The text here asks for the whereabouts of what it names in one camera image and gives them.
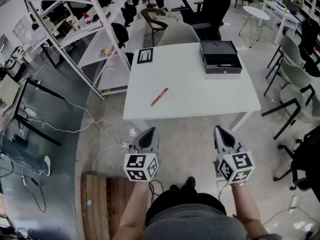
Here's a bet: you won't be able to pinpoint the person's left forearm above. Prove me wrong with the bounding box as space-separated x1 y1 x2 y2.
116 180 154 240

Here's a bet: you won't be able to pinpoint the white printed marker cube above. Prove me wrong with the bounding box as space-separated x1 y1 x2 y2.
65 15 81 32

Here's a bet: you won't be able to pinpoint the round white side table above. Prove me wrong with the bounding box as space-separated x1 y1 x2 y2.
238 5 271 49

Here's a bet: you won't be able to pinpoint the black metal table frame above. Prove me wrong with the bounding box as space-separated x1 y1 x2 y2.
13 78 66 147

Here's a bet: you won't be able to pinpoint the brown wooden chair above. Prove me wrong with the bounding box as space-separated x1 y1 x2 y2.
140 8 169 47

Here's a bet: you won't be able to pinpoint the white metal shelving rack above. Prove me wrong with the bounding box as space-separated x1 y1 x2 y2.
16 0 146 101

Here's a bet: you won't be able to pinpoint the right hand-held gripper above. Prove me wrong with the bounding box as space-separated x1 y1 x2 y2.
213 125 255 186

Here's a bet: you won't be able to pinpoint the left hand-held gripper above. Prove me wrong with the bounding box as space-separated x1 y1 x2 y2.
123 127 161 183

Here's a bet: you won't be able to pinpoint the white long desk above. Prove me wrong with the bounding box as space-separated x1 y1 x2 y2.
262 0 301 45

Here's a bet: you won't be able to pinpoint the black picture frame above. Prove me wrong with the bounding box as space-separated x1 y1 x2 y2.
136 47 154 65

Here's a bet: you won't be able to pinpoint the red pen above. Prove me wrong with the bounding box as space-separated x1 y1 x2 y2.
150 87 169 107

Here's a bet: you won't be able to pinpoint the row of black bags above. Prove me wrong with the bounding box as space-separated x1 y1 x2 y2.
92 0 146 49

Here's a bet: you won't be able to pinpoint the black box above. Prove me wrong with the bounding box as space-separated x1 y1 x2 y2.
199 40 244 75

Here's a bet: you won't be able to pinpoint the person's right forearm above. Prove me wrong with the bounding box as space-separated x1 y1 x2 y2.
231 183 270 240

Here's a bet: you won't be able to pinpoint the wooden pallet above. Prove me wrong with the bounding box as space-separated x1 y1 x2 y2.
80 172 137 240

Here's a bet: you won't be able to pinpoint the grey chair with black legs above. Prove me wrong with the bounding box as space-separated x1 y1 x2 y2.
261 83 320 140
263 57 316 105
266 35 309 83

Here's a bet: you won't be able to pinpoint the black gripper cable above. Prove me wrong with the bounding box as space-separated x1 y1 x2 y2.
149 179 165 203
216 179 233 203

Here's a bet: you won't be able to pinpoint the grey upholstered chair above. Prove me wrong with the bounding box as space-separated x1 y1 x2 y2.
156 22 201 47

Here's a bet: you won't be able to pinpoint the white cable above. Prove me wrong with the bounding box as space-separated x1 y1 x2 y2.
36 86 126 175

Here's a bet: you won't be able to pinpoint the person's legs in black trousers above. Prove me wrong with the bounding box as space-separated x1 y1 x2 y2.
145 175 227 226

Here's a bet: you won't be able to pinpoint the person's torso in grey shirt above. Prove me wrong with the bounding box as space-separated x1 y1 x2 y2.
141 203 251 240

